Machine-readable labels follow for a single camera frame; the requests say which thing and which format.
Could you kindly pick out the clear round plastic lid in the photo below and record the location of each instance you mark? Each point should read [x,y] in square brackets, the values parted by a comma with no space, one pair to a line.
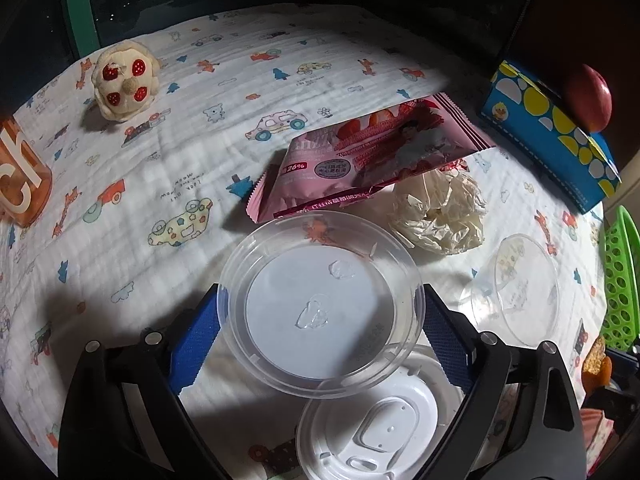
[320,285]

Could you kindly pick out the printed white blanket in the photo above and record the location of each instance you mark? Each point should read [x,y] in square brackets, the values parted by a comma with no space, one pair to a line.
[150,185]

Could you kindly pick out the red apple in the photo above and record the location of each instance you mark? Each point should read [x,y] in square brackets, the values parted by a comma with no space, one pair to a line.
[587,97]

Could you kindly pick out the blue spotted cardboard box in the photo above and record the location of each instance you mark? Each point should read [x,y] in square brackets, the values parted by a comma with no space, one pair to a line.
[540,120]

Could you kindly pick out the orange water bottle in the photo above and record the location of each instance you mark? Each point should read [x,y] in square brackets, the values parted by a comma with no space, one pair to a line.
[25,175]

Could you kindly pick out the cream strawberry plush toy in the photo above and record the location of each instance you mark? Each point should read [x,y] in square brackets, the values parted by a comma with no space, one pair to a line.
[122,85]

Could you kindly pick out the brown wooden cabinet panel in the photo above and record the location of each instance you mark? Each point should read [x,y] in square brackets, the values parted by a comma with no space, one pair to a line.
[575,20]

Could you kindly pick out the orange box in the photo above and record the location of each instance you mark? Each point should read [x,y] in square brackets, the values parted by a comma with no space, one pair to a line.
[597,377]

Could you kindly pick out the pink snack wrapper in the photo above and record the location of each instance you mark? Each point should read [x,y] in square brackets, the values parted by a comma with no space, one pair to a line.
[380,155]

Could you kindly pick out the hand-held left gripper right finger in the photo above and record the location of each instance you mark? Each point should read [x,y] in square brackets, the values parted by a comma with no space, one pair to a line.
[445,342]

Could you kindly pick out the clear plastic cup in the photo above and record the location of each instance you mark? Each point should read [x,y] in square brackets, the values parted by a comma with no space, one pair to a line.
[525,290]

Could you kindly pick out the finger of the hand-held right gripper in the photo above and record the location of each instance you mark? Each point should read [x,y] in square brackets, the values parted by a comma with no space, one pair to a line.
[620,365]

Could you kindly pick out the green window frame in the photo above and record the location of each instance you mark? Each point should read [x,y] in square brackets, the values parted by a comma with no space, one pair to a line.
[80,10]

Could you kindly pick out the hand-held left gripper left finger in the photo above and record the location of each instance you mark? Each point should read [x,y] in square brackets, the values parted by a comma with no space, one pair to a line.
[200,340]

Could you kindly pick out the green plastic mesh basket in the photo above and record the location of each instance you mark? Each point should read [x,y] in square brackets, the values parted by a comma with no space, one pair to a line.
[620,285]

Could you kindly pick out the white cup lid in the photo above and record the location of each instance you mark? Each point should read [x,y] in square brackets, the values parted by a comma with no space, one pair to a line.
[380,425]

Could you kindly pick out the white tissue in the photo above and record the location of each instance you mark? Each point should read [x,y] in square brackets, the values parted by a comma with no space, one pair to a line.
[440,220]

